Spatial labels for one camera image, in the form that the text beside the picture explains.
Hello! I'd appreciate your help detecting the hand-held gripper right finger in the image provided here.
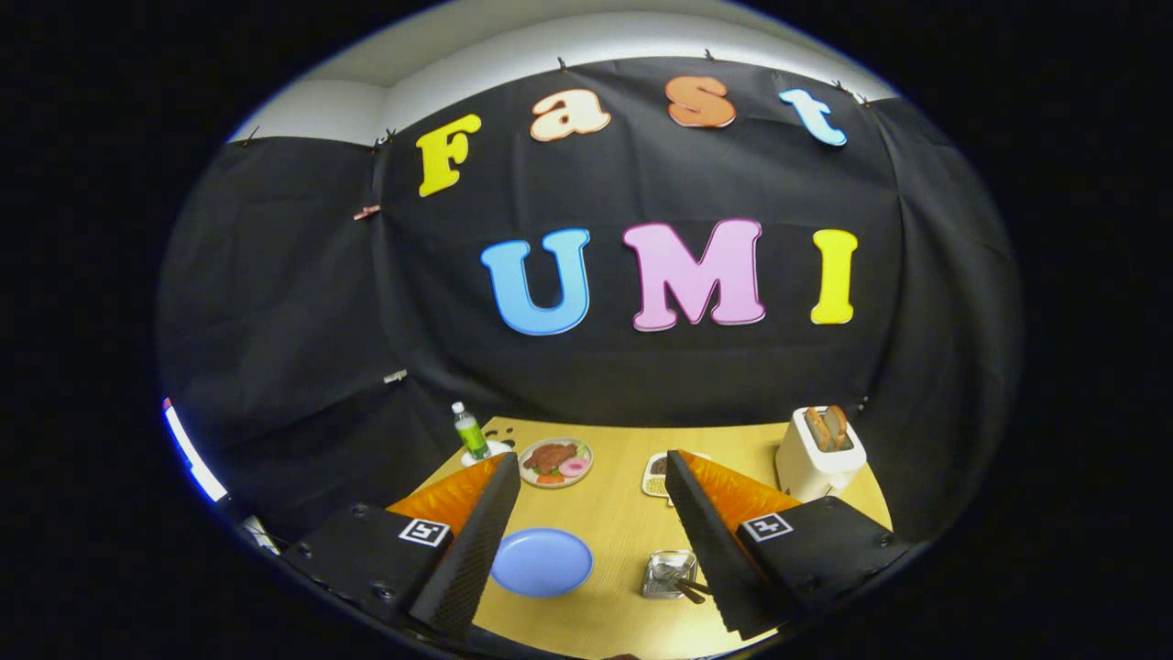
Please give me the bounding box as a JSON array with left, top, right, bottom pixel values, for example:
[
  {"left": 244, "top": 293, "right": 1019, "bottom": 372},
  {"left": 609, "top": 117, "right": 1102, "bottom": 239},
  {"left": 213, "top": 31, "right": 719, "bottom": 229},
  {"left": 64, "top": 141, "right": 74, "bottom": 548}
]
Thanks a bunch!
[{"left": 664, "top": 450, "right": 917, "bottom": 643}]

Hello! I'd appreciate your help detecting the beige plate of model food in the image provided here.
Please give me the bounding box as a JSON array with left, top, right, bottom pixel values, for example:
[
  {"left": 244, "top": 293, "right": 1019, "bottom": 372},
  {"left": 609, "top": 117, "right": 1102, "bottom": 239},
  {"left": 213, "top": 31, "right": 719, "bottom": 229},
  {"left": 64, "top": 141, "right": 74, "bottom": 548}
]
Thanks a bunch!
[{"left": 518, "top": 436, "right": 594, "bottom": 490}]

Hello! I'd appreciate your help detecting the white divided dish with beans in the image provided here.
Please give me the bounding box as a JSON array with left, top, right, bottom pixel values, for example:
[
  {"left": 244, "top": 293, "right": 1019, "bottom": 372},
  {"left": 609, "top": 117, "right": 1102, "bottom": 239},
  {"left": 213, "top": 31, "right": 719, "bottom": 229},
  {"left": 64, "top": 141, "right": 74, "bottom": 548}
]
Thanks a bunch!
[{"left": 641, "top": 451, "right": 711, "bottom": 501}]

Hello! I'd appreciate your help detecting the green label drink bottle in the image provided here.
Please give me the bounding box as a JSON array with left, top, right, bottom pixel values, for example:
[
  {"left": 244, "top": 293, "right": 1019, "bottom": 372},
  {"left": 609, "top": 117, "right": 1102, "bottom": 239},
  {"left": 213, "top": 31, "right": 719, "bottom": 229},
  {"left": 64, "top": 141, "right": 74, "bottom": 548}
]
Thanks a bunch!
[{"left": 451, "top": 401, "right": 493, "bottom": 462}]

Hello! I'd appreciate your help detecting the metal spoon with brown handle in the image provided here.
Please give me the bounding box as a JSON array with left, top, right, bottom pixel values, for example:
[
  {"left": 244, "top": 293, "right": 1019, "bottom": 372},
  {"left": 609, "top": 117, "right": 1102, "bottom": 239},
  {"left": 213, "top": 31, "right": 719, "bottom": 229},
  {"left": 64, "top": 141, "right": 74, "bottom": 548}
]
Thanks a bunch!
[{"left": 652, "top": 561, "right": 712, "bottom": 595}]

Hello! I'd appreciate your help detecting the white flat device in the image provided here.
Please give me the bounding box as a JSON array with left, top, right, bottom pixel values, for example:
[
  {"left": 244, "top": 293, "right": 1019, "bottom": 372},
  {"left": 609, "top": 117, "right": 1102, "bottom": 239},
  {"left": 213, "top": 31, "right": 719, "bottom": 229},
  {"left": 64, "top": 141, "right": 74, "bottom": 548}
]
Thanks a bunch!
[{"left": 240, "top": 516, "right": 280, "bottom": 556}]

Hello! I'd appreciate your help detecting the blue plate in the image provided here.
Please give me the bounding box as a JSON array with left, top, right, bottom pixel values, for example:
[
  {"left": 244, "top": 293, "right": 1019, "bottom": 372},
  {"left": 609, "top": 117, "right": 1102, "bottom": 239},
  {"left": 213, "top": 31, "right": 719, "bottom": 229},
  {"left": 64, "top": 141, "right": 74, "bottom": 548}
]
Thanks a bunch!
[{"left": 489, "top": 527, "right": 595, "bottom": 599}]

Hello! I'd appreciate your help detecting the white toaster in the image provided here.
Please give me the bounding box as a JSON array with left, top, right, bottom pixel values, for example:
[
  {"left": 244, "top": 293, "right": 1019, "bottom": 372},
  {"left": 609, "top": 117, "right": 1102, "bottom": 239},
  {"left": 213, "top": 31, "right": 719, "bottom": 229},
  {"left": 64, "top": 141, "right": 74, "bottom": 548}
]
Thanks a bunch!
[{"left": 774, "top": 405, "right": 868, "bottom": 504}]

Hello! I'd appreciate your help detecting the perforated metal basket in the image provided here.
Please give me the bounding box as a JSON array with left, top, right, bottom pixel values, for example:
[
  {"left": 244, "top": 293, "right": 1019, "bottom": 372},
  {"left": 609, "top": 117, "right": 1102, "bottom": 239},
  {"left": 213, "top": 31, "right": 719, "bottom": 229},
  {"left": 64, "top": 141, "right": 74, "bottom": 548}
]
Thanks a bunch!
[{"left": 641, "top": 550, "right": 699, "bottom": 600}]

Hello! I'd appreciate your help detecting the lit computer monitor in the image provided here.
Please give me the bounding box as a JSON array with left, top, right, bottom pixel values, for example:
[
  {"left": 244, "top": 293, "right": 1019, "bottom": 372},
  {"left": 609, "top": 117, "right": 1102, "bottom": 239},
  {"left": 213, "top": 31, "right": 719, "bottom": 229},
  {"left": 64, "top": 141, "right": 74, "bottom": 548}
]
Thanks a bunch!
[{"left": 161, "top": 397, "right": 230, "bottom": 503}]

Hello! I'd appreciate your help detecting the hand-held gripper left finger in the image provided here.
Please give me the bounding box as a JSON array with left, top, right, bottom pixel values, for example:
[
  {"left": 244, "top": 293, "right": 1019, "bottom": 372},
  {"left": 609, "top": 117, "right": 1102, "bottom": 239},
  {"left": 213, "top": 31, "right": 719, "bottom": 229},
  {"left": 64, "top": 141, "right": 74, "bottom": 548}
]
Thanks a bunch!
[{"left": 278, "top": 452, "right": 521, "bottom": 643}]

